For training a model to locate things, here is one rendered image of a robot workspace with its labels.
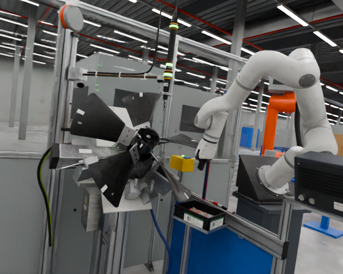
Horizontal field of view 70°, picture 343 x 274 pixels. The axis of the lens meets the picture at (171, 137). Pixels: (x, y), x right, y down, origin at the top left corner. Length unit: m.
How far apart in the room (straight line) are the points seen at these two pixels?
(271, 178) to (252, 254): 0.41
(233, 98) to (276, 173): 0.52
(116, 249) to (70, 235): 0.66
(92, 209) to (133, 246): 0.85
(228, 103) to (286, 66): 0.28
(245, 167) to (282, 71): 0.64
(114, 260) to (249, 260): 0.71
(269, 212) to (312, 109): 0.54
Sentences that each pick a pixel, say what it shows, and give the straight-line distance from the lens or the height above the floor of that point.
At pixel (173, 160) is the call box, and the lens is 1.77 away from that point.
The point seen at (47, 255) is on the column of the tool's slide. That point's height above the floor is 0.35.
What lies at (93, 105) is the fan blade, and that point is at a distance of 1.25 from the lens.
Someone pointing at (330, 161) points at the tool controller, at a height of 1.23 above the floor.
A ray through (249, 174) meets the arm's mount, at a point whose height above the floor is 1.07.
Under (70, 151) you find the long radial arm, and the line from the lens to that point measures 1.25.
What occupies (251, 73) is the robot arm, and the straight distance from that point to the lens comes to 1.07.
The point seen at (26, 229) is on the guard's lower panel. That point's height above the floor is 0.47.
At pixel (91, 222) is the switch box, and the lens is 1.58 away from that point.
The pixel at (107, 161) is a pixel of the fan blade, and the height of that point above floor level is 1.11.
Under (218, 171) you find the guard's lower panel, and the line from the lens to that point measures 2.57.
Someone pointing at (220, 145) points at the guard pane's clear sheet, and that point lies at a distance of 2.54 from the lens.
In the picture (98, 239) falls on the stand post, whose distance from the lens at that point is 1.70.
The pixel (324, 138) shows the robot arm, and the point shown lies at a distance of 1.27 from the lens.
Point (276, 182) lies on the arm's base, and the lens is 1.47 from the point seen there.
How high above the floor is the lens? 1.30
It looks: 3 degrees down
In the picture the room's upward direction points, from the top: 7 degrees clockwise
